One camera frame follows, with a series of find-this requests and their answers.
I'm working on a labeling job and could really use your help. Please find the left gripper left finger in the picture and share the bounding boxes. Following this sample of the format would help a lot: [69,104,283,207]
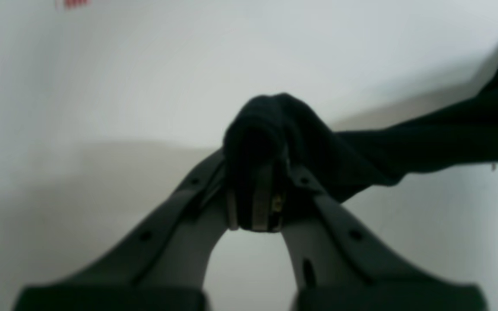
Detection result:
[14,150,229,311]

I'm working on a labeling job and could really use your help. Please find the red tape rectangle marking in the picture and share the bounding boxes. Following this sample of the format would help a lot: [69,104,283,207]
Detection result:
[54,0,91,10]

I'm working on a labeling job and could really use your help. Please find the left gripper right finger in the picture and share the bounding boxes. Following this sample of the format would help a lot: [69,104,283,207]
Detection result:
[252,165,488,311]

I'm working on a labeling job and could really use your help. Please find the black T-shirt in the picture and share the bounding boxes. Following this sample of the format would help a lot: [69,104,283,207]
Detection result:
[223,49,498,231]

